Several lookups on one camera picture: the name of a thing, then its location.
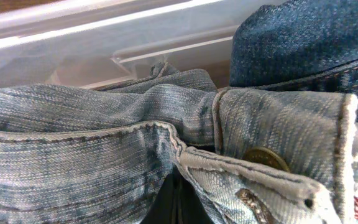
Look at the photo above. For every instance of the light blue jeans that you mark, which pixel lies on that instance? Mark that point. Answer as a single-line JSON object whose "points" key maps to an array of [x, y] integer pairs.
{"points": [[70, 155]]}

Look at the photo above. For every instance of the black garment with tape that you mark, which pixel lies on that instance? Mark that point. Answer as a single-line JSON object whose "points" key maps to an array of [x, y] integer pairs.
{"points": [[176, 203]]}

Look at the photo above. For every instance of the dark blue jeans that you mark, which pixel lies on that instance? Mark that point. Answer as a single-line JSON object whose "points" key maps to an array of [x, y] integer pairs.
{"points": [[298, 46]]}

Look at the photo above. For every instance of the clear plastic storage container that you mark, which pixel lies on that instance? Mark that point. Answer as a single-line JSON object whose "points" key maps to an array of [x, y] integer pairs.
{"points": [[95, 43]]}

